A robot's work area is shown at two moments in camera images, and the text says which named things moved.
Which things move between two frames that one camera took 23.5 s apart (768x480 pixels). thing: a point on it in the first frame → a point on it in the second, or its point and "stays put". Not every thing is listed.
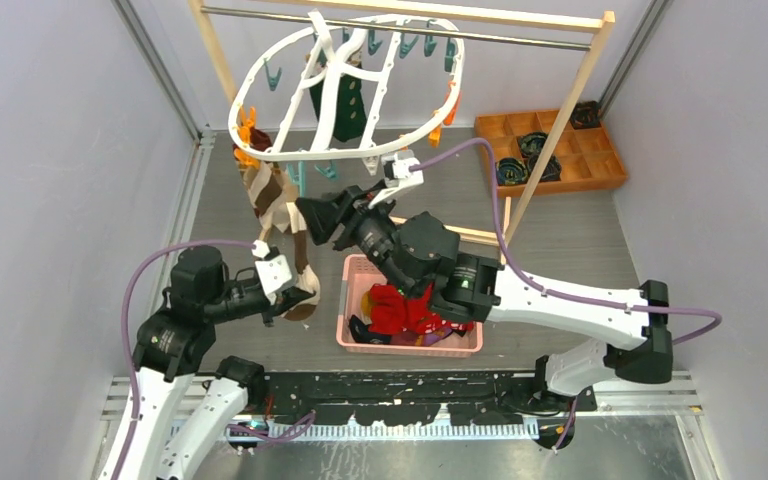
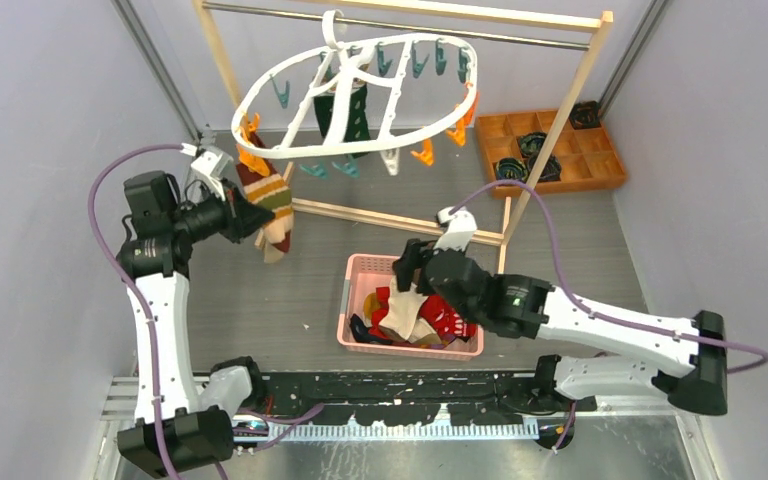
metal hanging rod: x=448 y=31 stays put
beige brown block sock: x=306 y=279 → x=402 y=320
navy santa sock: x=360 y=333 stays put
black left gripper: x=283 y=301 → x=241 y=218
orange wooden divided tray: x=586 y=155 stays put
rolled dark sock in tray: x=531 y=144 stays put
